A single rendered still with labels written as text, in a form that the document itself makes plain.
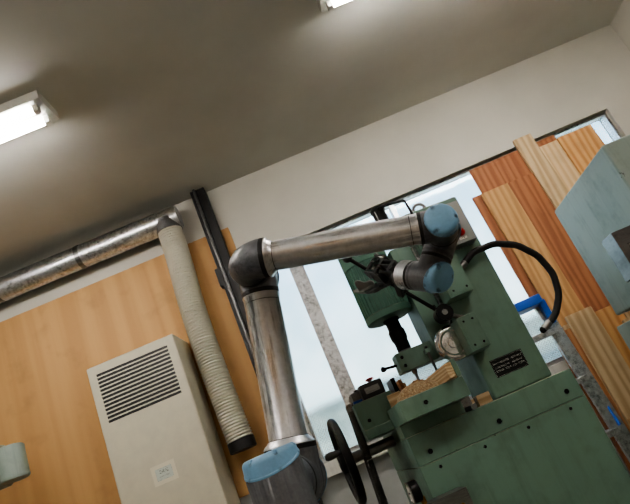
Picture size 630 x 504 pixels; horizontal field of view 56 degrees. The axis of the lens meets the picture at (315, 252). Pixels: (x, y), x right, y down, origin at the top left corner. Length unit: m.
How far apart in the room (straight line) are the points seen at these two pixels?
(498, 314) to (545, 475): 0.54
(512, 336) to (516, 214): 1.63
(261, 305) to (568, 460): 1.03
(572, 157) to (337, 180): 1.44
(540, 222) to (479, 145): 0.66
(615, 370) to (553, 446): 1.43
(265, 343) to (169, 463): 1.71
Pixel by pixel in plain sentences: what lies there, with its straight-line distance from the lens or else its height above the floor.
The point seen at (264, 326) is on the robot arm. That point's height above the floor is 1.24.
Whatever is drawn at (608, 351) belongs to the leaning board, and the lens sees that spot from 3.39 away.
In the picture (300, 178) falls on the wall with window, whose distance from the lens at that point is 3.87.
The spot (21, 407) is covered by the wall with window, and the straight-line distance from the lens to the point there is 4.06.
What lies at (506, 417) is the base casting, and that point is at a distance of 1.96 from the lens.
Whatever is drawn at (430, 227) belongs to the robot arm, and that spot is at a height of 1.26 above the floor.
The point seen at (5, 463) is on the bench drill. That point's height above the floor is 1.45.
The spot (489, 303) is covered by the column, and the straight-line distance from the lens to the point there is 2.15.
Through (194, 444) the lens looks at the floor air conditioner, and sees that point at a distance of 3.30.
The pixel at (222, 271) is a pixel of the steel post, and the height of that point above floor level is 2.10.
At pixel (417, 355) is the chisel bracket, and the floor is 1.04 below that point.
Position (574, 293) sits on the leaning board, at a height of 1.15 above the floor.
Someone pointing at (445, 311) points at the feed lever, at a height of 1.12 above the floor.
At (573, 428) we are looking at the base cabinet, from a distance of 2.03.
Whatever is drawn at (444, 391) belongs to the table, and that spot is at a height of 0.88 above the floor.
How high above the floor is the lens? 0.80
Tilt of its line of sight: 19 degrees up
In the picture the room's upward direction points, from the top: 23 degrees counter-clockwise
